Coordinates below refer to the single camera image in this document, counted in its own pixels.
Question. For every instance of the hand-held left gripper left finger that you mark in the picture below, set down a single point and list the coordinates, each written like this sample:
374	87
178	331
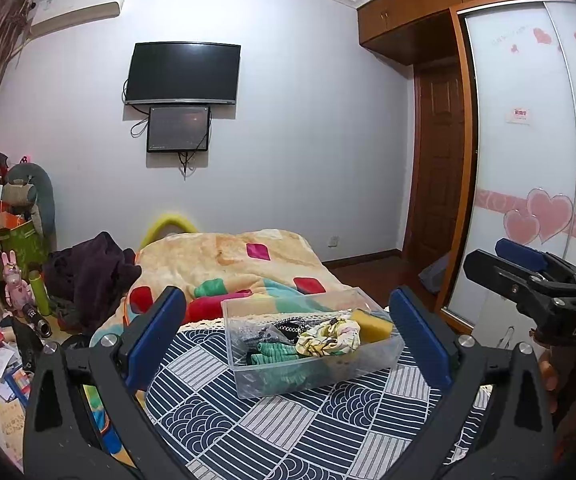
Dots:
165	316

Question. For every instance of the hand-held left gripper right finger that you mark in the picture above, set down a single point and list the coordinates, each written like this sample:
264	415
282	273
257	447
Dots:
418	322

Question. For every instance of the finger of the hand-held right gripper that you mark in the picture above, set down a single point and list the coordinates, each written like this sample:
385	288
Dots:
503	275
520	254

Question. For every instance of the yellow sponge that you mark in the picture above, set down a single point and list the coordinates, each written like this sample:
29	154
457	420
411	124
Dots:
374	327

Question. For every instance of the floral yellow scrunchie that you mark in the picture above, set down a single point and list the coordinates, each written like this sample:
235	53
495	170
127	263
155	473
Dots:
329	338

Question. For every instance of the grey mesh bag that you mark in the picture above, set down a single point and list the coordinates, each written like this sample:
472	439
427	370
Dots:
258	332

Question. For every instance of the green striped sock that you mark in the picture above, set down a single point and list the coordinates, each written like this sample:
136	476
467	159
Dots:
273	354

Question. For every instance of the clear plastic storage box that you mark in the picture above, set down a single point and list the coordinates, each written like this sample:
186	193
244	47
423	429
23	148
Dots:
318	380

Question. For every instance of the person's right hand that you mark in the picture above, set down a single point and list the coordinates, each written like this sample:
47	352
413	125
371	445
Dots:
549	370

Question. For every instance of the grey floor bag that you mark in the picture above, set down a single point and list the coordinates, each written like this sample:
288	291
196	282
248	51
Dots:
435	275

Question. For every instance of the dark clothing pile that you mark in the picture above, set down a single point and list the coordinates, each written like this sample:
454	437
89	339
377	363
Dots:
93	270

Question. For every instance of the colourful patchwork blanket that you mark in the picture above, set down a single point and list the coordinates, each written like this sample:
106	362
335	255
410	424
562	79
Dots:
228	255

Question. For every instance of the brown wooden door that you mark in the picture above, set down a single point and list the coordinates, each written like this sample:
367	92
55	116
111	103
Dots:
438	160

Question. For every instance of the green bottle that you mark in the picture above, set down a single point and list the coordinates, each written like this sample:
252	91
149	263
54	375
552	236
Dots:
39	292

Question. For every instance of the white and red sticker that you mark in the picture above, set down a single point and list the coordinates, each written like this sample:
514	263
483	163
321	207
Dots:
519	116

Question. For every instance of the pink rabbit figure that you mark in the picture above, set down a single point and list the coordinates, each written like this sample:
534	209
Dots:
15	285

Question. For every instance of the blue patterned tablecloth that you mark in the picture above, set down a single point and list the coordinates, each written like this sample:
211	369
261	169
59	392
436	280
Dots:
268	435

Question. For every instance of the green bag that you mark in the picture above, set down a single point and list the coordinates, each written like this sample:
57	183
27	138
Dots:
18	252

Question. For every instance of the wooden wardrobe with sliding doors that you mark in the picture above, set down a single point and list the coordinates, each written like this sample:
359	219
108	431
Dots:
518	85

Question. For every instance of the grey plush toy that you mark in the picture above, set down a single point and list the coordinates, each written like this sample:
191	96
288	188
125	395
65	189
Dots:
30	192

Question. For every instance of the small black monitor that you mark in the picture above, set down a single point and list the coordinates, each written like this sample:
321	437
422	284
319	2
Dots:
178	129

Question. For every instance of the white air conditioner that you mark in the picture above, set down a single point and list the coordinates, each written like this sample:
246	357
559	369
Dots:
75	10

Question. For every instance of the white wall socket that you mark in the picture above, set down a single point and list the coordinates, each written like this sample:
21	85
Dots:
334	240

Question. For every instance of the wall-mounted black television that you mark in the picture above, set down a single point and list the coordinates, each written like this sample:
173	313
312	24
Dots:
183	72

